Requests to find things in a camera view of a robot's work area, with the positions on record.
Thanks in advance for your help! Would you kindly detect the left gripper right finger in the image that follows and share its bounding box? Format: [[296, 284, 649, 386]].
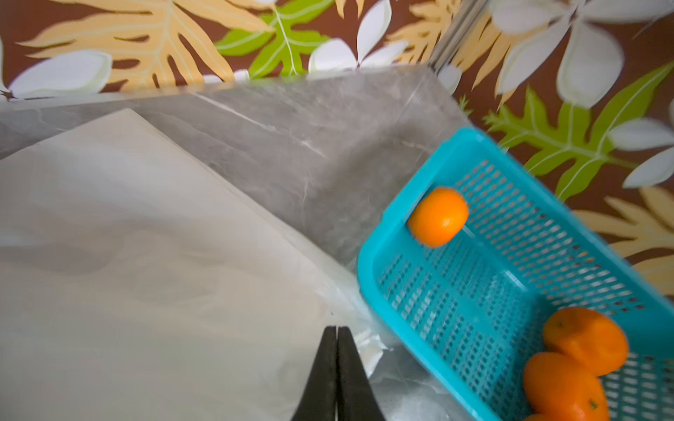
[[337, 326, 385, 421]]

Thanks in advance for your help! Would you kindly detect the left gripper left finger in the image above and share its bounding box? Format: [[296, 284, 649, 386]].
[[291, 326, 337, 421]]

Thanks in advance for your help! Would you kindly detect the teal plastic basket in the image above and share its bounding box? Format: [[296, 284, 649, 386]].
[[357, 127, 673, 420]]

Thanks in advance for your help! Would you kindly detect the white plastic bag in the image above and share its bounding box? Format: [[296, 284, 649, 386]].
[[1, 110, 384, 420]]

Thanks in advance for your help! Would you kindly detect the orange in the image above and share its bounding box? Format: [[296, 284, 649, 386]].
[[407, 187, 470, 248], [524, 414, 552, 421], [523, 352, 610, 420], [542, 307, 629, 376]]

